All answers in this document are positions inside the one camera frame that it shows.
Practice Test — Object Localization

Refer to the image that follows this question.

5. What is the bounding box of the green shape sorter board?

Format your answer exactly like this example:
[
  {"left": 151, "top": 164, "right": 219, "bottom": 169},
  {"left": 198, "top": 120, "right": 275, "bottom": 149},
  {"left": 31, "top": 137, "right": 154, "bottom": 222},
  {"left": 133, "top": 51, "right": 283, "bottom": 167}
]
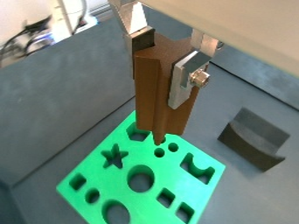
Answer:
[{"left": 57, "top": 115, "right": 226, "bottom": 224}]

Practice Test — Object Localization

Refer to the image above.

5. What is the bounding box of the white device with cables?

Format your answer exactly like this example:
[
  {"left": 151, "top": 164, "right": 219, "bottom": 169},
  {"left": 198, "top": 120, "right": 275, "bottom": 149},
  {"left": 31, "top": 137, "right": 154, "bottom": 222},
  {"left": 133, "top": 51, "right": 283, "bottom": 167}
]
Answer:
[{"left": 50, "top": 0, "right": 99, "bottom": 42}]

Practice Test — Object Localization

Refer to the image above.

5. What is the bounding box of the black cables bundle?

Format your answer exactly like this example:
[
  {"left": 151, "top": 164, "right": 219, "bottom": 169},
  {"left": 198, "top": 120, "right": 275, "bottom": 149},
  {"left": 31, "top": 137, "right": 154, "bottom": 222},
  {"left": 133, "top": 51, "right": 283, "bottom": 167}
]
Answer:
[{"left": 0, "top": 16, "right": 57, "bottom": 64}]

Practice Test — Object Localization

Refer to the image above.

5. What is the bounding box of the dark grey curved block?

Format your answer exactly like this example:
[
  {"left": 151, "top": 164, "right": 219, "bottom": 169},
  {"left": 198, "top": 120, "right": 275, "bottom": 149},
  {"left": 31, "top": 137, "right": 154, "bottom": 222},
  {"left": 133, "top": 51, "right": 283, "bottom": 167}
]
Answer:
[{"left": 219, "top": 108, "right": 290, "bottom": 172}]

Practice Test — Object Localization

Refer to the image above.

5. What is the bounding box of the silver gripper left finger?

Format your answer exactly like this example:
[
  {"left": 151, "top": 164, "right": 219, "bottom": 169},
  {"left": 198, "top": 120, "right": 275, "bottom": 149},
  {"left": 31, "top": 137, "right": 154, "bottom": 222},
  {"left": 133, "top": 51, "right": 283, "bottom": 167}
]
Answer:
[{"left": 107, "top": 0, "right": 155, "bottom": 77}]

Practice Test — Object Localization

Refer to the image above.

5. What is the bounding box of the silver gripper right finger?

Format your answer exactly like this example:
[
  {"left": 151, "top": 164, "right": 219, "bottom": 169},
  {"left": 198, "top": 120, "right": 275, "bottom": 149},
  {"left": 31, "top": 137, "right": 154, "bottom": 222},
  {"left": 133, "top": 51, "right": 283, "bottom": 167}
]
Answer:
[{"left": 169, "top": 30, "right": 222, "bottom": 109}]

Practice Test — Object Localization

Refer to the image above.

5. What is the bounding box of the brown star-shaped prism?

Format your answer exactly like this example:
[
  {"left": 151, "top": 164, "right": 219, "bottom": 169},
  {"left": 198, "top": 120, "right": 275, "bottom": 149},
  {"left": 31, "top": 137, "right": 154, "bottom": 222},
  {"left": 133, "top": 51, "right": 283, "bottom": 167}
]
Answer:
[{"left": 134, "top": 33, "right": 199, "bottom": 144}]

